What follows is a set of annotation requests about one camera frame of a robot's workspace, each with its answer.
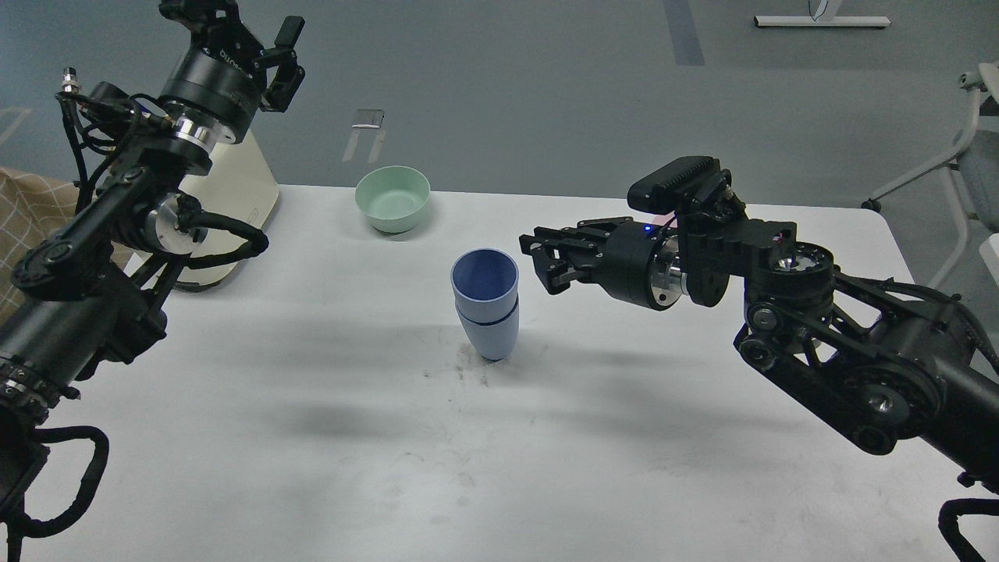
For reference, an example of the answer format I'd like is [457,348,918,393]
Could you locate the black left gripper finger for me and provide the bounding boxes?
[261,48,304,112]
[272,16,304,52]

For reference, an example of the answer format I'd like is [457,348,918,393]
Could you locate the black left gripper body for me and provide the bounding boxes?
[159,1,264,144]

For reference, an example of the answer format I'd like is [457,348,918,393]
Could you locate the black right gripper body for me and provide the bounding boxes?
[574,217,684,311]

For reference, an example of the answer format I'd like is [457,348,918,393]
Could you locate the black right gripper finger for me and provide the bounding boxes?
[520,222,610,258]
[528,246,586,295]

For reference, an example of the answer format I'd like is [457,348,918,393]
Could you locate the blue cup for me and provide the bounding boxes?
[450,247,520,325]
[456,301,520,361]

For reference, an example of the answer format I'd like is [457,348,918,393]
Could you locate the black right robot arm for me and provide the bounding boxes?
[520,215,998,493]

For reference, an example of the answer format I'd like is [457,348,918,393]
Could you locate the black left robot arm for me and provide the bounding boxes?
[1,1,304,561]

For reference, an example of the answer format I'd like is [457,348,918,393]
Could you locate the pink bowl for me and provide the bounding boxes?
[650,212,677,229]

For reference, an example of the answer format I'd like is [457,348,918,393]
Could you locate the grey floor socket plate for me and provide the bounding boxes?
[350,108,386,130]

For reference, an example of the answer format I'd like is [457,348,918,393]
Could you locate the cream toaster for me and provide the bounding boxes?
[124,130,279,292]

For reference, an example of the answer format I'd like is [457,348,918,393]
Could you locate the green bowl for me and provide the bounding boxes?
[354,165,431,234]

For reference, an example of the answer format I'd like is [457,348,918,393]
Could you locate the white desk leg base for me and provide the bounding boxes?
[753,1,891,30]

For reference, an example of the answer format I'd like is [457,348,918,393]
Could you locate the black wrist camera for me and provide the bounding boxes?
[627,156,732,215]

